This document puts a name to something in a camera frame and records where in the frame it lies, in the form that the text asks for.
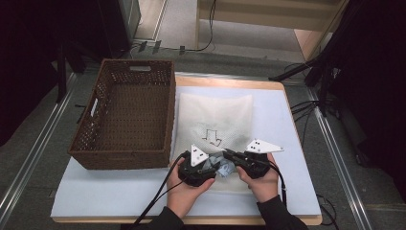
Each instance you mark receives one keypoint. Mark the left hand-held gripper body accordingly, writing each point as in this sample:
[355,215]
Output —
[194,174]

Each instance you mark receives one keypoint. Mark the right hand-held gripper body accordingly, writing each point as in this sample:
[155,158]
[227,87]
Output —
[255,163]

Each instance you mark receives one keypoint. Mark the light blue garment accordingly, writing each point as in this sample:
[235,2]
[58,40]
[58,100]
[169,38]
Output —
[226,169]

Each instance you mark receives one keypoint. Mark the brown wicker basket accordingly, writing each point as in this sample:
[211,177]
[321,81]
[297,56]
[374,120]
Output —
[127,121]

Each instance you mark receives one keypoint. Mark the person's left hand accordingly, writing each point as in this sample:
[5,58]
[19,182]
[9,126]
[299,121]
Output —
[185,198]

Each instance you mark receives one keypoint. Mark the person's right hand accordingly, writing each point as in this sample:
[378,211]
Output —
[261,188]

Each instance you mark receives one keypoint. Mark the white table mat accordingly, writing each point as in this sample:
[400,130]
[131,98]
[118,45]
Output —
[111,195]

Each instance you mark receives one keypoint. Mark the black metal stand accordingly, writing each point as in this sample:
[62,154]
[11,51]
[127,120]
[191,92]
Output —
[319,64]

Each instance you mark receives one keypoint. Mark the light wooden shelf unit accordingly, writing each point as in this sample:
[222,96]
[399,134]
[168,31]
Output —
[255,16]

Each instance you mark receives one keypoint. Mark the dark cabinet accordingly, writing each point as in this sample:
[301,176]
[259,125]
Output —
[121,25]

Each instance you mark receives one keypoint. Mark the black stand leg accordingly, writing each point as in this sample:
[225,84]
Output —
[62,73]

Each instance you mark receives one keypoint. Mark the metal floor rail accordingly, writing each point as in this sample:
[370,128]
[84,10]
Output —
[335,153]
[35,143]

